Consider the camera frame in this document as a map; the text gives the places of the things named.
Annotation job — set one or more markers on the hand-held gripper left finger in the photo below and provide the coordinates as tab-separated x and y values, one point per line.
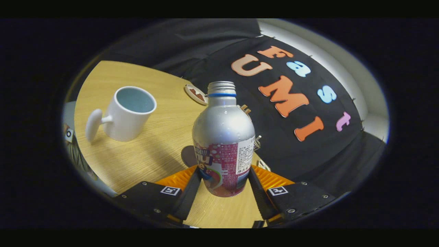
190	195

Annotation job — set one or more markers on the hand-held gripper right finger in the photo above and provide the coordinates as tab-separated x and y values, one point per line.
259	195

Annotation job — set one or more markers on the round brown coaster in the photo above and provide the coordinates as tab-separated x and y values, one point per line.
188	156

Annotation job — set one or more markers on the silver juice bottle pink label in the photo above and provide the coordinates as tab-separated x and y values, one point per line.
223	127

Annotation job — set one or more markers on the wooden table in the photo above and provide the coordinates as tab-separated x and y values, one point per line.
154	154

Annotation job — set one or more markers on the black backdrop cloth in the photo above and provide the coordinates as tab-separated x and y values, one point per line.
308	161

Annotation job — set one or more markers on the small white plate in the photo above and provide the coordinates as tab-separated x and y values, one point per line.
192	96

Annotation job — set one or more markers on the brown snack pieces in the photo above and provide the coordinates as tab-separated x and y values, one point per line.
197	93

